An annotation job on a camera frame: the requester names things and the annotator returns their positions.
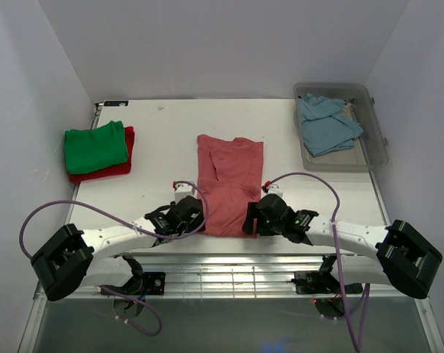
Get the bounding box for salmon pink t shirt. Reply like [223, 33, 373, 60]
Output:
[197, 135, 264, 238]

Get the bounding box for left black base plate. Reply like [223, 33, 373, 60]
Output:
[105, 272, 166, 296]

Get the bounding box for blue label sticker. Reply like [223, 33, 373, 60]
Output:
[103, 100, 129, 107]

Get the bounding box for folded green t shirt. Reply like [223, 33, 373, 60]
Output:
[64, 121, 129, 174]

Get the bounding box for clear plastic bin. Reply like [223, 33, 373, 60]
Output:
[293, 82, 388, 173]

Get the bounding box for aluminium table frame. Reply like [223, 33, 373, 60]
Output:
[18, 101, 444, 353]

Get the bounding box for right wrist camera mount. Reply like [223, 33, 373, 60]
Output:
[262, 181, 284, 198]

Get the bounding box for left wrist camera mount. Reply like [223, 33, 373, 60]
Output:
[173, 181, 197, 203]

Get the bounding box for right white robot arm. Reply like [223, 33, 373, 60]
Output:
[242, 193, 443, 299]

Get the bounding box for blue t shirt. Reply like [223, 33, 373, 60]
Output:
[298, 93, 364, 157]

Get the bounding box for folded red t shirt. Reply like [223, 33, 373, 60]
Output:
[64, 121, 135, 184]

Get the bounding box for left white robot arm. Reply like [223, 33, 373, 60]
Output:
[30, 196, 205, 302]

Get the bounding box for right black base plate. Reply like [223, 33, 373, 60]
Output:
[291, 271, 342, 295]

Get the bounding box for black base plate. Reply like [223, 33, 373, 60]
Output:
[291, 271, 342, 295]
[105, 272, 166, 296]

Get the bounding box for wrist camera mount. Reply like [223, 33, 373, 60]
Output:
[262, 181, 284, 198]
[173, 181, 197, 203]

